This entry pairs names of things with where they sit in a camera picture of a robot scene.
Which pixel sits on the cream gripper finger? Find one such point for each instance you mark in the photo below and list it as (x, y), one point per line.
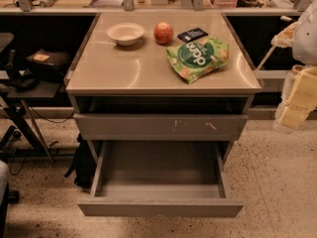
(284, 39)
(298, 97)

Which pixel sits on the green rice chip bag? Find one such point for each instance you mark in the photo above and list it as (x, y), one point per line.
(195, 59)

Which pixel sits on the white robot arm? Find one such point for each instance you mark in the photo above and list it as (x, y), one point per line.
(304, 47)

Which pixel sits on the grey drawer cabinet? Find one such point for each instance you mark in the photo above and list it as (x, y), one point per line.
(138, 79)

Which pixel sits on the closed grey upper drawer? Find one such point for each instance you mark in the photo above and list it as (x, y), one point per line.
(158, 127)

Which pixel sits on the open grey middle drawer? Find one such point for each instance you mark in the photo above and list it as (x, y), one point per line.
(145, 179)

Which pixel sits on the dark blue snack packet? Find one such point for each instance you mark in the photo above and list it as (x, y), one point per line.
(192, 35)

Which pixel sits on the red apple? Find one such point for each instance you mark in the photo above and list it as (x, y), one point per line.
(163, 33)

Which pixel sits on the white bowl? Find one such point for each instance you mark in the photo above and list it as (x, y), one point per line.
(125, 34)

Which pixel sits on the black backpack on floor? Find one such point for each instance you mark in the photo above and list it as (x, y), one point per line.
(83, 165)

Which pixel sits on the black box with label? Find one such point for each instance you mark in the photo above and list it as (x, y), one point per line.
(49, 66)

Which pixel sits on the black side table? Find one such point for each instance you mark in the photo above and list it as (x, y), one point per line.
(24, 118)

